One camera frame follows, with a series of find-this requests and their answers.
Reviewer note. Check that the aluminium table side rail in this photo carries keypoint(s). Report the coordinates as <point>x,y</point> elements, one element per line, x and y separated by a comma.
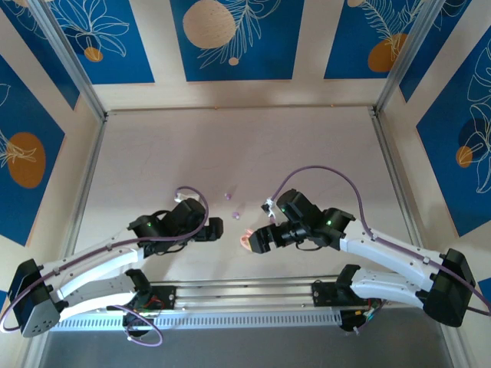
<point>86,184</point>
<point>388,153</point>

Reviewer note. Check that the black controller box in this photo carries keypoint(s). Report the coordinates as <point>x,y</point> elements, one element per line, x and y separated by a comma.
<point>347,322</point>
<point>138,329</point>

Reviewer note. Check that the aluminium frame post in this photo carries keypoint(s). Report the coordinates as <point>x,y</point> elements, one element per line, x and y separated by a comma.
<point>408,53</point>
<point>68,53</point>

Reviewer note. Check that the grey metal plate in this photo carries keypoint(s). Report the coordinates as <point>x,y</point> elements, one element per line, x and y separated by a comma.
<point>249,352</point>

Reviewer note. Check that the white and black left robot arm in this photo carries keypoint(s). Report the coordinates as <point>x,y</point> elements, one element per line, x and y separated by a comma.
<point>99,260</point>

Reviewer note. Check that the pink earbud charging case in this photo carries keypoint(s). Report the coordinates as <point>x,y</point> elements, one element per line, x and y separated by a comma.
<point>245,241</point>

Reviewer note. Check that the black right controller box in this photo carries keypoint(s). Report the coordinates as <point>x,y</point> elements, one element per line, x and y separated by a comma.
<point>347,322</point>

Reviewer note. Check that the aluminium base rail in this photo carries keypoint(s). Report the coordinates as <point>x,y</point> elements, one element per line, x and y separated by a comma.
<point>249,293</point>

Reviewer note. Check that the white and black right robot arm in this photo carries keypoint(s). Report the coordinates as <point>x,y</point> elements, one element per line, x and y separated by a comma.
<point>383,249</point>

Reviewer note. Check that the black left controller box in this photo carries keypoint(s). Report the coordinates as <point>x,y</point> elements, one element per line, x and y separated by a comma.
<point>138,329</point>

